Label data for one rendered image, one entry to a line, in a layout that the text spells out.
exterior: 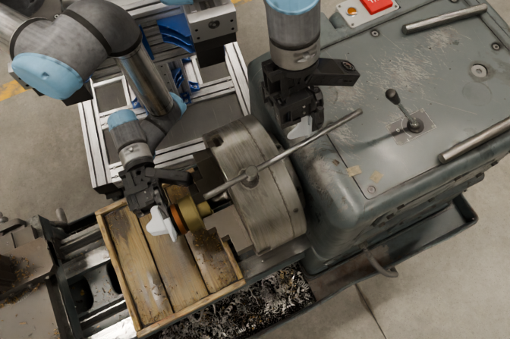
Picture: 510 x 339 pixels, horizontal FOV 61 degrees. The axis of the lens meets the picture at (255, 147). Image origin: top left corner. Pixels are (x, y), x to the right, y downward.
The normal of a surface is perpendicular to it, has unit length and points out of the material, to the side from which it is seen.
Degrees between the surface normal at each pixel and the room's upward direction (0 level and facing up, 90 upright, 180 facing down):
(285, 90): 77
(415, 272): 0
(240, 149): 12
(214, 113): 0
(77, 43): 39
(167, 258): 0
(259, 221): 46
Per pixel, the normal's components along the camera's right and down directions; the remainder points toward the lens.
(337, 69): 0.38, -0.67
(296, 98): -0.11, -0.58
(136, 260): -0.03, -0.39
